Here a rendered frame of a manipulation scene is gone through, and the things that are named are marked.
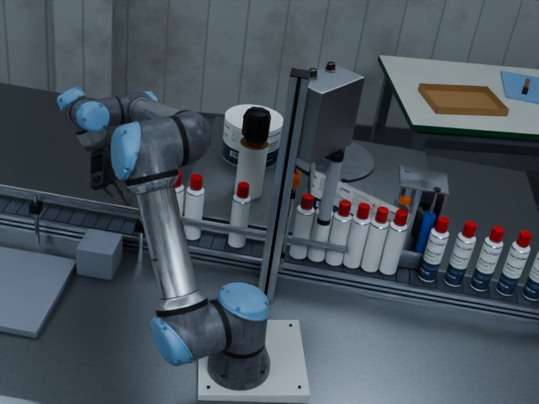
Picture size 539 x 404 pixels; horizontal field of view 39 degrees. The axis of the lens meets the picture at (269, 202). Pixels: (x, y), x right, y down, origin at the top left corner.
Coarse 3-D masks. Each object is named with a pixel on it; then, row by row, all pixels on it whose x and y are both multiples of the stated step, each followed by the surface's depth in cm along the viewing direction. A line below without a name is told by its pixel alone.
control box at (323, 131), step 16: (336, 64) 188; (320, 80) 179; (336, 80) 180; (352, 80) 181; (320, 96) 174; (336, 96) 178; (352, 96) 184; (304, 112) 178; (320, 112) 176; (336, 112) 181; (352, 112) 187; (304, 128) 180; (320, 128) 179; (336, 128) 185; (352, 128) 191; (304, 144) 182; (320, 144) 183; (336, 144) 188; (304, 160) 184
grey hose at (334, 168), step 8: (336, 152) 190; (336, 160) 189; (328, 168) 192; (336, 168) 191; (328, 176) 193; (336, 176) 192; (328, 184) 193; (336, 184) 194; (328, 192) 195; (328, 200) 196; (320, 208) 198; (328, 208) 197; (320, 216) 199; (328, 216) 199; (320, 224) 200; (328, 224) 200
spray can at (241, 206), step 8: (240, 184) 210; (248, 184) 210; (240, 192) 210; (248, 192) 211; (240, 200) 210; (248, 200) 211; (232, 208) 214; (240, 208) 211; (248, 208) 213; (232, 216) 214; (240, 216) 213; (248, 216) 215; (232, 224) 215; (240, 224) 214; (232, 232) 217; (232, 240) 218; (240, 240) 218
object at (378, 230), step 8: (384, 208) 209; (376, 216) 209; (384, 216) 208; (376, 224) 209; (384, 224) 209; (368, 232) 212; (376, 232) 210; (384, 232) 210; (368, 240) 213; (376, 240) 211; (384, 240) 212; (368, 248) 213; (376, 248) 212; (368, 256) 214; (376, 256) 214; (368, 264) 216; (376, 264) 216; (368, 272) 217
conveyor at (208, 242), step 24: (48, 216) 221; (72, 216) 222; (96, 216) 224; (120, 216) 225; (216, 240) 221; (264, 240) 224; (312, 264) 218; (360, 264) 220; (432, 288) 215; (456, 288) 217
